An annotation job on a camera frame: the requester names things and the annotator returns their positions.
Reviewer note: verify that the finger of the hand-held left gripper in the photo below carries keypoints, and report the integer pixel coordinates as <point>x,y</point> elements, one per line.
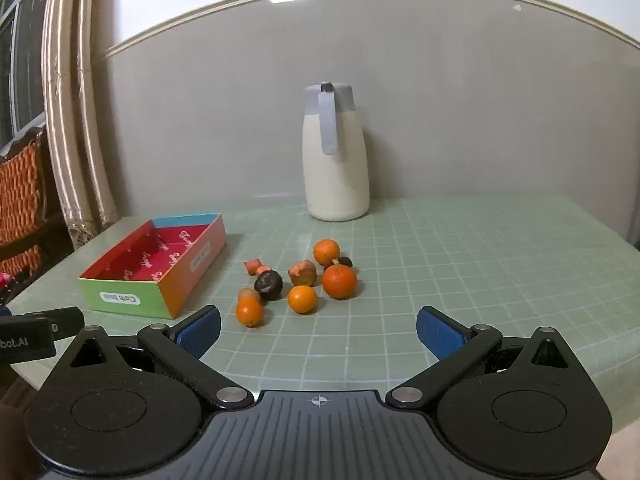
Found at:
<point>65,321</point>

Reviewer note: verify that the brownish fruit piece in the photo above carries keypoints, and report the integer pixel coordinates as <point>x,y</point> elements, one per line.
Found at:
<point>247,293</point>

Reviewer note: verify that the round dark brown fruit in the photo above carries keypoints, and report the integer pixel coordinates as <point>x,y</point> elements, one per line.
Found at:
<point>269,284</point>

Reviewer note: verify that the beige satin curtain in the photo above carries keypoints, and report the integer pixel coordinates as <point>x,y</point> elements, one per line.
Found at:
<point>65,135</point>

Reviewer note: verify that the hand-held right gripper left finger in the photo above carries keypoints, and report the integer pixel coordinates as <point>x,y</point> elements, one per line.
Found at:
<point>202,331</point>

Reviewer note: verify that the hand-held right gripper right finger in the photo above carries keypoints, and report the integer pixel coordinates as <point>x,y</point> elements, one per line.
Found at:
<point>440,332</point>

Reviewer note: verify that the window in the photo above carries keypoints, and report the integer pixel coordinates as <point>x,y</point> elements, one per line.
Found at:
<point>20,60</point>

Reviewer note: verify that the wooden chair orange cushion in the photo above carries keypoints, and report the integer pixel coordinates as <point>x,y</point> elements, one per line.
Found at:
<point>20,210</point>

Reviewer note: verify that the orange carrot chunk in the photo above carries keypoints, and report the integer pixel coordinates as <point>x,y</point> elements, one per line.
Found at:
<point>252,265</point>

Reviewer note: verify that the small dark oval fruit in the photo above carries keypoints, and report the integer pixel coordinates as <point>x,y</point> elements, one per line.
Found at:
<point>345,261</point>

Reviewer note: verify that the large orange tangerine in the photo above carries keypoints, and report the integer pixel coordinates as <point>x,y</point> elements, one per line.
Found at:
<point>339,281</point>

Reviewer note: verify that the ragged orange fruit piece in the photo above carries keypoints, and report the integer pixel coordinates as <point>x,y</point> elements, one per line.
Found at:
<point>302,273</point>

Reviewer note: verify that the colourful cardboard box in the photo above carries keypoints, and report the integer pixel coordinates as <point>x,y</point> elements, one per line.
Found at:
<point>150,260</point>

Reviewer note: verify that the cream thermos jug grey lid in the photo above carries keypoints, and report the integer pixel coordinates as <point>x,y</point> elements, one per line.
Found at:
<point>335,185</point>

